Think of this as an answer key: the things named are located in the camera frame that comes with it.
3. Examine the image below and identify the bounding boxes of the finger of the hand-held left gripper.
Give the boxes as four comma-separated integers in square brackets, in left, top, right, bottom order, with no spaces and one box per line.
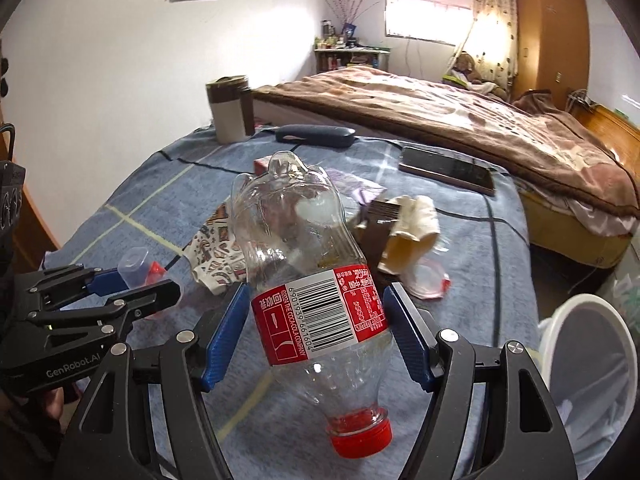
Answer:
[15,265,127,313]
[30,279,182,351]

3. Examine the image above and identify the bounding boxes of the translucent plastic bag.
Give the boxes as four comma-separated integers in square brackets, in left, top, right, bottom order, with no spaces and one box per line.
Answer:
[611,265,640,313]

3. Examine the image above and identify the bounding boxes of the clear plastic lid red rim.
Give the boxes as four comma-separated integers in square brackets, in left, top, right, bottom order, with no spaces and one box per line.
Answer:
[400,255,451,301]

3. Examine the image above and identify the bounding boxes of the brown wooden board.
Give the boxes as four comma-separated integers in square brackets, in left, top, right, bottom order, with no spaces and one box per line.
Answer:
[0,125,62,272]

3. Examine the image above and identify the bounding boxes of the crushed white paper cup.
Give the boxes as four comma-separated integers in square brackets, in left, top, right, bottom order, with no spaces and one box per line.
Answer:
[377,195,442,274]

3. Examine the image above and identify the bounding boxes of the floral curtain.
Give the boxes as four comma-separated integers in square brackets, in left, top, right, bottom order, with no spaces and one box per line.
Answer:
[452,0,522,87]

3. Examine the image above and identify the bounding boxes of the bed with brown blanket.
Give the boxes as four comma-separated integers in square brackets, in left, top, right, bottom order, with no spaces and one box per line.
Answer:
[252,64,640,221]

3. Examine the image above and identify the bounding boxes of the cluttered white shelf desk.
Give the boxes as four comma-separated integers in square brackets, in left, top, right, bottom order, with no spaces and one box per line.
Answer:
[314,20,391,74]

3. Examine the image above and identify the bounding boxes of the small clear plastic cup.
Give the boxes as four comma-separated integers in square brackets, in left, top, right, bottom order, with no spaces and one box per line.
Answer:
[118,247,169,321]

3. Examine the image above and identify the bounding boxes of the wooden bed frame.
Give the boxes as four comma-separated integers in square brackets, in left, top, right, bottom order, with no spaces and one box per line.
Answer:
[517,185,634,269]

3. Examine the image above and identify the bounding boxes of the bright window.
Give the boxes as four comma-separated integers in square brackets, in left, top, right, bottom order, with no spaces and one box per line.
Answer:
[385,0,474,42]

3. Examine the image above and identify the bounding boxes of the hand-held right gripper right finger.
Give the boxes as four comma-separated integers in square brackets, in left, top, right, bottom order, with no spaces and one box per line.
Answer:
[382,282,581,480]

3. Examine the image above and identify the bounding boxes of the clear plastic bottle red label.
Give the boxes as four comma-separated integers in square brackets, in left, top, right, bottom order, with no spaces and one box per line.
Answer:
[229,151,393,461]

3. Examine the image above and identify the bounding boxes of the dried branches in vase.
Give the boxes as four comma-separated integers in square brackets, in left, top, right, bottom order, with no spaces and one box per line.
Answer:
[322,0,382,27]

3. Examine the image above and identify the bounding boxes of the white and brown thermos mug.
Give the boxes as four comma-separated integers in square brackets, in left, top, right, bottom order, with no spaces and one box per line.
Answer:
[206,75,257,144]

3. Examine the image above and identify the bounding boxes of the brown cardboard box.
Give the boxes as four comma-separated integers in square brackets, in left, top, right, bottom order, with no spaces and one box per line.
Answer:
[354,199,402,274]

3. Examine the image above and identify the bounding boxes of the wooden headboard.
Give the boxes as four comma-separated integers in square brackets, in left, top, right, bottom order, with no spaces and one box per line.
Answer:
[574,102,640,163]

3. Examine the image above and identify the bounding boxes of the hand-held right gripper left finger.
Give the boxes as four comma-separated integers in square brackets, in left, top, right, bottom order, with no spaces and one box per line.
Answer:
[55,282,251,480]

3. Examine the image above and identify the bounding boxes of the patterned paper wrapper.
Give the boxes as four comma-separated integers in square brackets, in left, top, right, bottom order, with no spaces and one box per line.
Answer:
[187,202,249,297]

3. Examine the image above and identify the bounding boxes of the black smartphone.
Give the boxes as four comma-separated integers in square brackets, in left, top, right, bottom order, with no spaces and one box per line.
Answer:
[398,145,497,197]

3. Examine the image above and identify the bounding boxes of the wooden wardrobe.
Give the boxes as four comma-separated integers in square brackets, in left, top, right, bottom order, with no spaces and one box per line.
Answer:
[515,0,592,107]

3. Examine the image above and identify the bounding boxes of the brown teddy bear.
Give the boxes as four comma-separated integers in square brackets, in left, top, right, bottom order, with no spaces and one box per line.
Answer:
[442,52,484,85]

